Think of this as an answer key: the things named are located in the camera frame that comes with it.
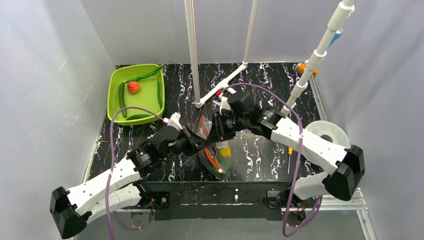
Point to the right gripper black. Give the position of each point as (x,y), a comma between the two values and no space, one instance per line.
(216,127)

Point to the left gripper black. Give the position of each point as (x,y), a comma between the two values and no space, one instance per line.
(190,139)

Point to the clear zip bag orange zipper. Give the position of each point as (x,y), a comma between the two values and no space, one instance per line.
(204,129)

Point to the toy yellow corn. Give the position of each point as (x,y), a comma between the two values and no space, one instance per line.
(225,152)

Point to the toy bok choy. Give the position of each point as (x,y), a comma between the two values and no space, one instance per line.
(216,164)

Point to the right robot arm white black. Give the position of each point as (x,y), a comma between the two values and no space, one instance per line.
(343,168)

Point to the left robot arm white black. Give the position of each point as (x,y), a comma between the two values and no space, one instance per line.
(70,208)

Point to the black marble pattern mat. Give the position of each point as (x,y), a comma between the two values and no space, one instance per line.
(254,158)

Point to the toy green bean pod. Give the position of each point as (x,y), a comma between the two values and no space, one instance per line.
(159,94)

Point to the orange clamp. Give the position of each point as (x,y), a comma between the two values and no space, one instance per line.
(301,66)

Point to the green plastic basin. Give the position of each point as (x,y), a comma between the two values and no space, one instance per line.
(146,98)

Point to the toy green chili pepper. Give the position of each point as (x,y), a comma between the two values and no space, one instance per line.
(145,76)

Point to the toy peach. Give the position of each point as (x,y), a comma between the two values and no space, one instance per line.
(133,87)

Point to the toy green cucumber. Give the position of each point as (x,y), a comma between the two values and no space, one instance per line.
(121,95)

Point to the white filament spool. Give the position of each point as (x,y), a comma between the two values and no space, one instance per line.
(329,132)

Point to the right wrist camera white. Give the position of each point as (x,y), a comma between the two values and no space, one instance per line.
(222,104)

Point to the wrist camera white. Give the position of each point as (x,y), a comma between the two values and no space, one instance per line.
(222,104)
(173,121)

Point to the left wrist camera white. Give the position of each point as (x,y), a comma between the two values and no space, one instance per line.
(173,121)

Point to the yellow handle screwdriver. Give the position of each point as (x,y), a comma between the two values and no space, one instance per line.
(289,153)

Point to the white PVC pipe frame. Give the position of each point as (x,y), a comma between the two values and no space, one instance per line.
(342,12)

